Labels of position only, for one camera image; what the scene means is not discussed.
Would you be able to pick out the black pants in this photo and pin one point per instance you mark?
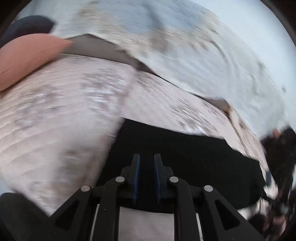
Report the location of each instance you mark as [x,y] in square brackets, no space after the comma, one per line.
[199,160]

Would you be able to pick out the white lace blanket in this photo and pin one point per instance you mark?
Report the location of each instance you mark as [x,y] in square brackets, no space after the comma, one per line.
[182,42]

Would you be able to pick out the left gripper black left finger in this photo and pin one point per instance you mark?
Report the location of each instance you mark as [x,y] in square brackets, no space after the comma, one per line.
[93,213]

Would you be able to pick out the salmon pink pillow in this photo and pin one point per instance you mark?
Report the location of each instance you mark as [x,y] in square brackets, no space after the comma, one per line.
[23,55]

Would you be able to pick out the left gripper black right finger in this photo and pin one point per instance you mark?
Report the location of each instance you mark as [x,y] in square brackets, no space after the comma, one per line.
[200,213]

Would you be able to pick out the pink quilted bedspread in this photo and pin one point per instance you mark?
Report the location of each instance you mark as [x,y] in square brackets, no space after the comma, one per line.
[58,123]

